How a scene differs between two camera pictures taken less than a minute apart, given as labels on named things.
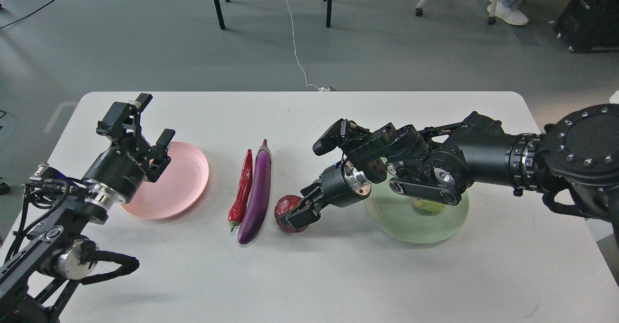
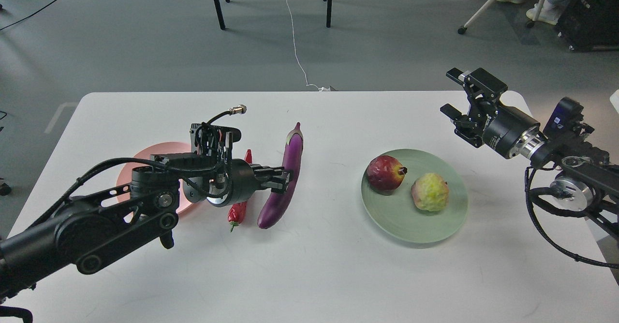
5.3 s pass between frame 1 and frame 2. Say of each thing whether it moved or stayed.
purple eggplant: moved
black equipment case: stayed
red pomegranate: moved
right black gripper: moved
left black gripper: moved
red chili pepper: stayed
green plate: stayed
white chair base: moved
